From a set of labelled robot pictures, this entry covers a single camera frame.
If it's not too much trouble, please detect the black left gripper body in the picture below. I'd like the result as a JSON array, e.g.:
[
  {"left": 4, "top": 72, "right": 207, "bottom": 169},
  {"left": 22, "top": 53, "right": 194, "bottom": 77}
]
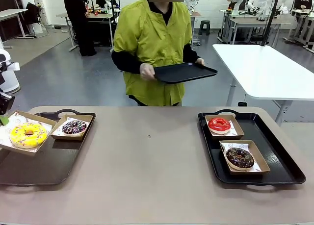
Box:
[{"left": 0, "top": 92, "right": 16, "bottom": 116}]

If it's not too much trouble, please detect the white smiley print paper liner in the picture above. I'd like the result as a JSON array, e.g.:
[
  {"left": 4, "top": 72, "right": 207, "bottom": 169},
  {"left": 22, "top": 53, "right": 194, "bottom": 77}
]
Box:
[
  {"left": 52, "top": 116, "right": 93, "bottom": 137},
  {"left": 220, "top": 141, "right": 262, "bottom": 173},
  {"left": 0, "top": 112, "right": 53, "bottom": 153},
  {"left": 208, "top": 117, "right": 242, "bottom": 137}
]

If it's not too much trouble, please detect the yellow sprinkled donut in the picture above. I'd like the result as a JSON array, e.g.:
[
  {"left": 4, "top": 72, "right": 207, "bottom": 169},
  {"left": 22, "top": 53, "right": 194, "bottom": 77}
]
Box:
[{"left": 10, "top": 123, "right": 49, "bottom": 149}]

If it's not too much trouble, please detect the brown cardboard food box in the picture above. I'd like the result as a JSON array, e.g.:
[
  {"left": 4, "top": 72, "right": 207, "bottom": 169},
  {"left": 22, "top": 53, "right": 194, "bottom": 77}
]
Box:
[
  {"left": 218, "top": 140, "right": 271, "bottom": 176},
  {"left": 0, "top": 110, "right": 57, "bottom": 157},
  {"left": 50, "top": 114, "right": 94, "bottom": 141},
  {"left": 204, "top": 114, "right": 245, "bottom": 140}
]

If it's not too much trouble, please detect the dark purple drizzled donut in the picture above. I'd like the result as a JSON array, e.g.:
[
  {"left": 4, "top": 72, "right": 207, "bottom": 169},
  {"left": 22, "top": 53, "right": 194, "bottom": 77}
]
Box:
[{"left": 61, "top": 120, "right": 88, "bottom": 137}]

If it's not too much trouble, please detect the red glazed donut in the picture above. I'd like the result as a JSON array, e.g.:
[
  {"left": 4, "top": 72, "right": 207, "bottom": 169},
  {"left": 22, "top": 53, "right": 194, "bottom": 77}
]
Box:
[{"left": 208, "top": 117, "right": 232, "bottom": 134}]

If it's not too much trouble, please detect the chocolate donut with orange sprinkles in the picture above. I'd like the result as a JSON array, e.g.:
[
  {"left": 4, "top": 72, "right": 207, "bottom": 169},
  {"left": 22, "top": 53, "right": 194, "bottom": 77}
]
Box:
[{"left": 225, "top": 148, "right": 255, "bottom": 169}]

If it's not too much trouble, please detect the person's right forearm black sleeve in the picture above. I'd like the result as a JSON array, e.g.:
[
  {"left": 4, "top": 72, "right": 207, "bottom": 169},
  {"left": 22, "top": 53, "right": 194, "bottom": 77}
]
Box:
[{"left": 111, "top": 50, "right": 144, "bottom": 74}]

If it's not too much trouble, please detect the person's left forearm black sleeve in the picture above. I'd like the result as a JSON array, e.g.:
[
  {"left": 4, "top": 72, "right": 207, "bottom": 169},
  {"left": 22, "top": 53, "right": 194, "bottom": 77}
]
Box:
[{"left": 183, "top": 43, "right": 202, "bottom": 64}]

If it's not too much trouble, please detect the brown plastic serving tray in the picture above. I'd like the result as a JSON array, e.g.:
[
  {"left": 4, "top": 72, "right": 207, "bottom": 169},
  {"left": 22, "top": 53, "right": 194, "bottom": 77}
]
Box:
[{"left": 0, "top": 109, "right": 97, "bottom": 186}]

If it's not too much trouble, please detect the person's right gloved hand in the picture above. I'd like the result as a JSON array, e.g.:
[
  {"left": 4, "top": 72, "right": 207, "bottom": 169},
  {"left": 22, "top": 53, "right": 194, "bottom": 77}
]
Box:
[{"left": 139, "top": 63, "right": 157, "bottom": 81}]

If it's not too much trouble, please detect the grey background table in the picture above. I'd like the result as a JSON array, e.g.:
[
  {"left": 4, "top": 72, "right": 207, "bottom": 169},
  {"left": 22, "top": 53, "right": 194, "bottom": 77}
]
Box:
[{"left": 0, "top": 8, "right": 35, "bottom": 49}]

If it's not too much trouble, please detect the black backpack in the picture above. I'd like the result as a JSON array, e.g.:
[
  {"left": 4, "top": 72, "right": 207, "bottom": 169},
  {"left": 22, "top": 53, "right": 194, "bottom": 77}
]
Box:
[{"left": 26, "top": 2, "right": 42, "bottom": 27}]

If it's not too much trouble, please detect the standing person in black clothes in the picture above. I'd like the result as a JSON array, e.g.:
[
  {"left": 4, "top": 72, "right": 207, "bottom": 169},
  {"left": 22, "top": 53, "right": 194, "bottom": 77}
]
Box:
[{"left": 62, "top": 0, "right": 97, "bottom": 57}]

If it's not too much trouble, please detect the grey desk with metal legs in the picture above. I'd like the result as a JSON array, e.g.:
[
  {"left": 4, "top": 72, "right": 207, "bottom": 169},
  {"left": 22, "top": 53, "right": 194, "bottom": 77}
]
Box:
[{"left": 56, "top": 13, "right": 117, "bottom": 51}]

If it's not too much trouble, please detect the person in yellow-green jacket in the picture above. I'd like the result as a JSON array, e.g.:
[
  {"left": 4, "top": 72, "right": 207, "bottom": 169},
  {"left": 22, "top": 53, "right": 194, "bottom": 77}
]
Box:
[{"left": 113, "top": 0, "right": 193, "bottom": 107}]

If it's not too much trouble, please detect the grey plastic stool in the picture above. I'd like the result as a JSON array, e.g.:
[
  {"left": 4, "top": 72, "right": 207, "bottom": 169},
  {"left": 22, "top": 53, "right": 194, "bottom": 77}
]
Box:
[{"left": 198, "top": 20, "right": 211, "bottom": 36}]

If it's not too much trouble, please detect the person in dark top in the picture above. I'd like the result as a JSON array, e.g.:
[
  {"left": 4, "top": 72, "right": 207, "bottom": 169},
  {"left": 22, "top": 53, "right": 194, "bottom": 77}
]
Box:
[{"left": 228, "top": 0, "right": 249, "bottom": 10}]

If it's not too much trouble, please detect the white table with metal legs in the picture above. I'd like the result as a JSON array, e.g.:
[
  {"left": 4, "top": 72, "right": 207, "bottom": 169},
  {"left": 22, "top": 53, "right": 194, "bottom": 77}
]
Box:
[{"left": 212, "top": 43, "right": 314, "bottom": 126}]

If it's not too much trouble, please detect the long grey workbench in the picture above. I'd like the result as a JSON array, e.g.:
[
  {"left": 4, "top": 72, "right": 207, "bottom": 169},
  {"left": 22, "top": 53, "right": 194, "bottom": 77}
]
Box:
[{"left": 222, "top": 9, "right": 292, "bottom": 45}]

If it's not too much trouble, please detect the black vertical pole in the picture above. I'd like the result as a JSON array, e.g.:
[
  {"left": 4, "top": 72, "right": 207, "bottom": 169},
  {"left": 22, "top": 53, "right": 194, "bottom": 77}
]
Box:
[{"left": 262, "top": 0, "right": 282, "bottom": 47}]

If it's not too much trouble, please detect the person in black printed shirt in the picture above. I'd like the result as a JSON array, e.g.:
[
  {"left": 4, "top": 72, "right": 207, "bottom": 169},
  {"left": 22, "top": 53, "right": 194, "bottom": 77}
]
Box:
[{"left": 293, "top": 0, "right": 314, "bottom": 25}]

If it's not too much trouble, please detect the black floor outlet with cable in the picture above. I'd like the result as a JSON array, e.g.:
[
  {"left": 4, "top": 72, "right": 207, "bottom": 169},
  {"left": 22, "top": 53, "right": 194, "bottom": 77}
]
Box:
[{"left": 237, "top": 94, "right": 248, "bottom": 107}]

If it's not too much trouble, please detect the black serving tray with handles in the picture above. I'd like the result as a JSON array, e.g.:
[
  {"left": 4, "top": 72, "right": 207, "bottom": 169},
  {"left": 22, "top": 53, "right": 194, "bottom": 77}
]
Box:
[{"left": 197, "top": 109, "right": 307, "bottom": 193}]

